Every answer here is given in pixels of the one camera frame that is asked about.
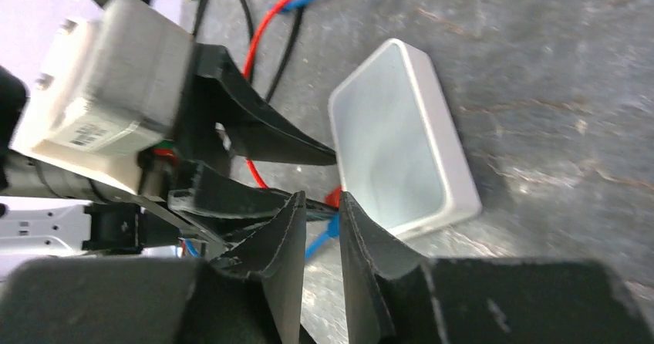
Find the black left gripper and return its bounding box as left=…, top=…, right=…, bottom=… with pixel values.
left=0, top=66, right=339, bottom=258

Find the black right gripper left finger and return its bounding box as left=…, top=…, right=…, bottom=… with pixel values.
left=1, top=192, right=307, bottom=343

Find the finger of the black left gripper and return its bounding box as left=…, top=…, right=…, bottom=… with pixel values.
left=176, top=44, right=336, bottom=166

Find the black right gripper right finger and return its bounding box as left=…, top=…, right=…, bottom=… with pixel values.
left=339, top=192, right=653, bottom=343

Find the long red ethernet cable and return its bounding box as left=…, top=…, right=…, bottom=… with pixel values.
left=241, top=0, right=420, bottom=191

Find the white network switch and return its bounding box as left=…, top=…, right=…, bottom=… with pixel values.
left=328, top=39, right=482, bottom=239

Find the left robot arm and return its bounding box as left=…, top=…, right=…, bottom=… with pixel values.
left=1, top=44, right=336, bottom=256

